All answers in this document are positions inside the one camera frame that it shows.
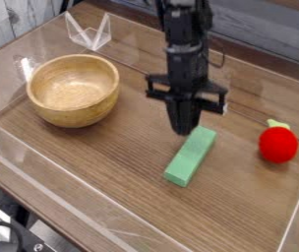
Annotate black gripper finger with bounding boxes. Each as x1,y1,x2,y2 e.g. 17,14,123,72
184,99,200,135
166,100,183,135

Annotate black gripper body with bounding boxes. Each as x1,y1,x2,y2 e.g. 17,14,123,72
146,46,227,114

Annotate green rectangular block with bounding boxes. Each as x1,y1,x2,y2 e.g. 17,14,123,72
163,126,216,187

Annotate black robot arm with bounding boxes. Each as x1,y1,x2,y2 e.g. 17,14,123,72
146,0,228,135

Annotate wooden bowl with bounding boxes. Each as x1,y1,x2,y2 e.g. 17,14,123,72
27,54,120,128

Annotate red plush strawberry toy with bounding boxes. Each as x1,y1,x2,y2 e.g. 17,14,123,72
259,119,299,163

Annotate black metal equipment base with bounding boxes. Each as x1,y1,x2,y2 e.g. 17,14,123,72
0,220,65,252

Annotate clear acrylic corner bracket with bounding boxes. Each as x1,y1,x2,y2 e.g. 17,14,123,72
64,12,112,51

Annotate clear acrylic tray wall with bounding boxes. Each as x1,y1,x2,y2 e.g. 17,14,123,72
0,127,192,252

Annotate black cable loop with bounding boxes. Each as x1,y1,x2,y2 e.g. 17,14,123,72
0,220,28,252

